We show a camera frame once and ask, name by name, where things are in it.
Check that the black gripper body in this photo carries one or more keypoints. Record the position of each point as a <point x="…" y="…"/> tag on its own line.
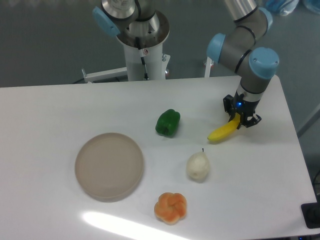
<point x="245" y="103"/>

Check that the white right support bracket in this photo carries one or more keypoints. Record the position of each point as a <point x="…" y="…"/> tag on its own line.
<point x="208" y="63"/>

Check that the white support bracket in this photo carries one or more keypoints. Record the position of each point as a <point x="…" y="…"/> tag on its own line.
<point x="208" y="63"/>
<point x="103" y="75"/>

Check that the white left support bracket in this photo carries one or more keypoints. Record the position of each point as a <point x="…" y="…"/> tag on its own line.
<point x="103" y="75"/>

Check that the blue bag at corner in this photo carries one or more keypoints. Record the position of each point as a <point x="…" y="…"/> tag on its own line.
<point x="312" y="5"/>

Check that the white pear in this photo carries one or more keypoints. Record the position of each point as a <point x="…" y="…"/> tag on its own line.
<point x="198" y="166"/>

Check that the beige round plate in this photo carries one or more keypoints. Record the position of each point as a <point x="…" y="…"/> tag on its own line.
<point x="109" y="167"/>

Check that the yellow banana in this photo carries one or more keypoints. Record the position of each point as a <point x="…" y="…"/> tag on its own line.
<point x="224" y="131"/>

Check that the blue plastic bag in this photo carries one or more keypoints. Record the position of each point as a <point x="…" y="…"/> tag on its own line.
<point x="281" y="7"/>

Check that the orange knotted bread roll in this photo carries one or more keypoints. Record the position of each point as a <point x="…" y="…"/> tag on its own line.
<point x="170" y="207"/>

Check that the green bell pepper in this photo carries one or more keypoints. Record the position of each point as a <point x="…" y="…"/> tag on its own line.
<point x="168" y="122"/>

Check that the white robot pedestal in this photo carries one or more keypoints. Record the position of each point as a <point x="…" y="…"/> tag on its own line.
<point x="142" y="43"/>

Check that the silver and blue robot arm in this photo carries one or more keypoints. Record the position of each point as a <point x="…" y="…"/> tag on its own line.
<point x="236" y="51"/>

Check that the black device at edge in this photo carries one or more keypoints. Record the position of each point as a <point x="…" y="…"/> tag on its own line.
<point x="311" y="214"/>

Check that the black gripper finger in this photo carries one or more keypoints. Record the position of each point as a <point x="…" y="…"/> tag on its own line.
<point x="229" y="103"/>
<point x="248" y="121"/>

